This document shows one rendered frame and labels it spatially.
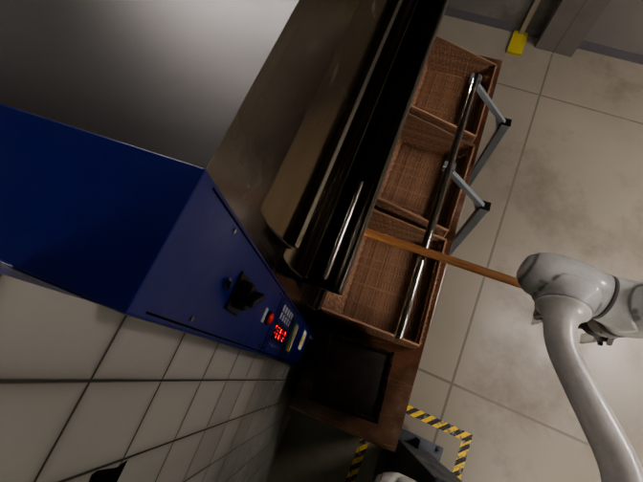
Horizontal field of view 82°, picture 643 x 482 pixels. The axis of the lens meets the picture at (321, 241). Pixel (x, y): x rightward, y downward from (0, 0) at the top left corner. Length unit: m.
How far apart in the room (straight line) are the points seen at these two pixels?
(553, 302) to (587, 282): 0.08
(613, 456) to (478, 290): 1.93
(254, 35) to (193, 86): 0.11
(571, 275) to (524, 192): 2.22
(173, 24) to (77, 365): 0.46
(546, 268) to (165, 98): 0.77
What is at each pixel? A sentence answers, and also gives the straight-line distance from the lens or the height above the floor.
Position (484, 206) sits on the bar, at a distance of 1.80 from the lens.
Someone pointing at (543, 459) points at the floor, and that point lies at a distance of 2.75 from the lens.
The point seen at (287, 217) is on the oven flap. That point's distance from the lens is 0.78.
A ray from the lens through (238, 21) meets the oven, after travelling 0.61.
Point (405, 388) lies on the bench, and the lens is 1.91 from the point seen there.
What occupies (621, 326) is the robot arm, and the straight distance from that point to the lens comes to 0.98.
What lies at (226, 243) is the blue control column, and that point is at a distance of 0.50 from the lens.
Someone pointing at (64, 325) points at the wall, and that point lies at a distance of 0.38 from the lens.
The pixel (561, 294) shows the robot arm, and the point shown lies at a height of 1.71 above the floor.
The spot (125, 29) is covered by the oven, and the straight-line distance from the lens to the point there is 0.66.
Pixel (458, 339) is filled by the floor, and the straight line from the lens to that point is 2.59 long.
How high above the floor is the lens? 2.47
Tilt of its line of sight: 69 degrees down
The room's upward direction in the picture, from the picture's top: 9 degrees counter-clockwise
